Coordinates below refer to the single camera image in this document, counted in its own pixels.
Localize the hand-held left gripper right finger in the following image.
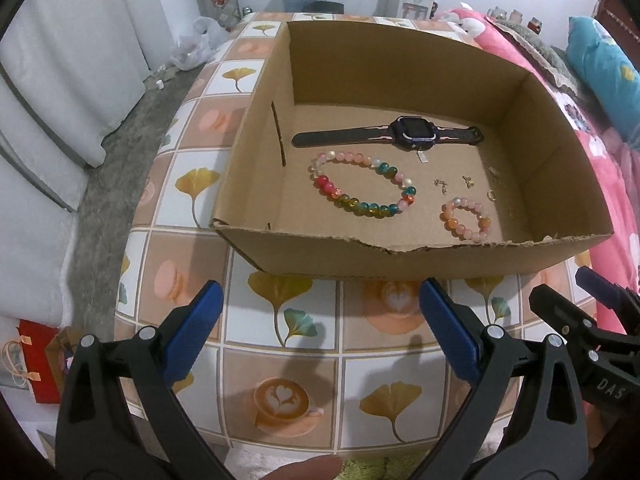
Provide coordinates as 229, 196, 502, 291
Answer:
419, 277, 586, 480

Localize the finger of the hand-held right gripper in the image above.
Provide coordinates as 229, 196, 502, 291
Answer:
575, 266, 640, 333
530, 284, 640, 361

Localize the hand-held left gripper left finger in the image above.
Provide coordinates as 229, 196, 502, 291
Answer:
55, 280, 236, 480

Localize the small pink beaded bracelet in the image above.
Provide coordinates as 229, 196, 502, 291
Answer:
440, 197, 493, 242

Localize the brown cardboard box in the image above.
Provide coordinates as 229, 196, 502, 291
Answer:
209, 20, 615, 281

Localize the multicolour beaded bracelet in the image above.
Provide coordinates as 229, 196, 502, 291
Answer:
308, 149, 417, 218

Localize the person's left hand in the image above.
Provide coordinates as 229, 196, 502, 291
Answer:
260, 454, 342, 480

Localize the leaf and coffee print tablecloth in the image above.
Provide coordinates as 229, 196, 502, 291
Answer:
114, 10, 616, 453

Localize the pink blanket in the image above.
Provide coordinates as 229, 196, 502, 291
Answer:
435, 7, 640, 341

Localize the red gift bag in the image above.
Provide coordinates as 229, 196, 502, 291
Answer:
12, 319, 76, 406

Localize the black pink smartwatch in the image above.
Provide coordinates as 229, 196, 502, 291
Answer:
291, 116, 485, 151

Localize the teal pillow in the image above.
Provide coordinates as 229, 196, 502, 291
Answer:
567, 15, 640, 141

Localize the grey lace pillow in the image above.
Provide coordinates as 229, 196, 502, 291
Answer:
487, 17, 581, 96

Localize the white foam mattress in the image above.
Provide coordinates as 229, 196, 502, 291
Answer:
0, 0, 151, 321

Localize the white plastic bag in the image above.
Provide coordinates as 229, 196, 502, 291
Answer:
170, 16, 231, 72

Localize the white water dispenser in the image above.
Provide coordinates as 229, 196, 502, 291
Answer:
390, 0, 436, 21

